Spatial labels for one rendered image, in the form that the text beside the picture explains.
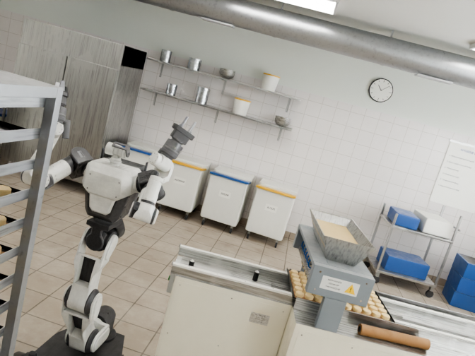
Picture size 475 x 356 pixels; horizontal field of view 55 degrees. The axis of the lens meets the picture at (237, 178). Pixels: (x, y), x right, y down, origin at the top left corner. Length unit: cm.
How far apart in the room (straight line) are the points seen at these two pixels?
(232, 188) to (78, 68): 252
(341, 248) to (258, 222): 364
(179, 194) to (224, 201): 63
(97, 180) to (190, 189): 377
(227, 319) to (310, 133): 419
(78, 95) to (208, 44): 192
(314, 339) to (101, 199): 135
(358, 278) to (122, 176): 133
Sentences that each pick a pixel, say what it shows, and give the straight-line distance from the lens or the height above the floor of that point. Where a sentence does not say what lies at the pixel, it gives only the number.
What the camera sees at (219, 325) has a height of 61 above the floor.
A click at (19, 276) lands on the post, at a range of 153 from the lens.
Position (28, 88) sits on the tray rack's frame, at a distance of 124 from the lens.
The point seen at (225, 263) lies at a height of 86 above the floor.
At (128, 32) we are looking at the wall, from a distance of 706.
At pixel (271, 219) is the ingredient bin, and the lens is 604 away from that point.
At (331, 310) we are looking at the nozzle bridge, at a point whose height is 96.
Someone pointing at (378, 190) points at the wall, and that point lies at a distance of 668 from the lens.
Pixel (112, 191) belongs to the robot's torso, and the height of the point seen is 127.
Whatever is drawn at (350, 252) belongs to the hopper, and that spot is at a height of 126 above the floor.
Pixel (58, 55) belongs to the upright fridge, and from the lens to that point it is 645.
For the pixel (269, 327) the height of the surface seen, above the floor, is 67.
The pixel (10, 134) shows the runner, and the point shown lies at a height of 169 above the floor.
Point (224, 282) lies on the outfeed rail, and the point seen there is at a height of 86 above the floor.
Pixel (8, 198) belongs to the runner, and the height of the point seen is 150.
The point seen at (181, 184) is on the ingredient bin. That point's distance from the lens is 616.
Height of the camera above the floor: 196
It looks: 11 degrees down
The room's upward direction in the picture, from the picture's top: 15 degrees clockwise
